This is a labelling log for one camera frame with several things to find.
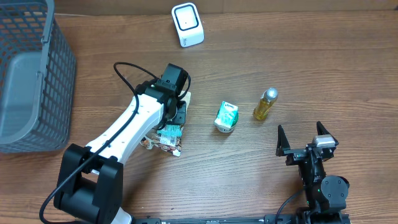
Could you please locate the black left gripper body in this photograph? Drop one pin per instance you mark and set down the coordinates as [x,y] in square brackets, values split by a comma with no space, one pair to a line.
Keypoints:
[180,116]

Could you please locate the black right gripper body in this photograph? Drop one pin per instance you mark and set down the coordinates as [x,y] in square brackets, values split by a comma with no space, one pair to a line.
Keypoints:
[302,154]

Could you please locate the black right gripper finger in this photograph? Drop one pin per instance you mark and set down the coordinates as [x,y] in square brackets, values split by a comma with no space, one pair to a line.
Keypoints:
[282,142]
[321,130]

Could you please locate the brown snack pouch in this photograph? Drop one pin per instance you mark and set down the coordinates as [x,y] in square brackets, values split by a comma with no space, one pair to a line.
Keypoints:
[169,138]

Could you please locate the green tissue canister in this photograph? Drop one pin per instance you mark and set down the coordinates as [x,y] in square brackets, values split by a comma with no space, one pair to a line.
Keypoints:
[227,117]

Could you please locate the yellow dish soap bottle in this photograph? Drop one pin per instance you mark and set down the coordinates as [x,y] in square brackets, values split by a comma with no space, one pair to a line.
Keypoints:
[268,98]

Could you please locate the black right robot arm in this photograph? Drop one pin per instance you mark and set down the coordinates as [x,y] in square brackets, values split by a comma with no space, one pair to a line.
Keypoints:
[326,194]

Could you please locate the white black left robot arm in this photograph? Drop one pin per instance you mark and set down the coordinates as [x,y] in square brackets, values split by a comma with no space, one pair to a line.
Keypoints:
[90,181]

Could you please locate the white barcode scanner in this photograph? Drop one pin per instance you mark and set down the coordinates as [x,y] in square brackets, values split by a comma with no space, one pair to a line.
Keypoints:
[188,24]

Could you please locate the grey plastic mesh basket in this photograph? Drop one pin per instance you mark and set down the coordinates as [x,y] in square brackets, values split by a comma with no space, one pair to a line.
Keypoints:
[38,70]

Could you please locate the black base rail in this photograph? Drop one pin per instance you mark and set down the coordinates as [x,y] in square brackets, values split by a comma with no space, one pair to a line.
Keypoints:
[267,219]

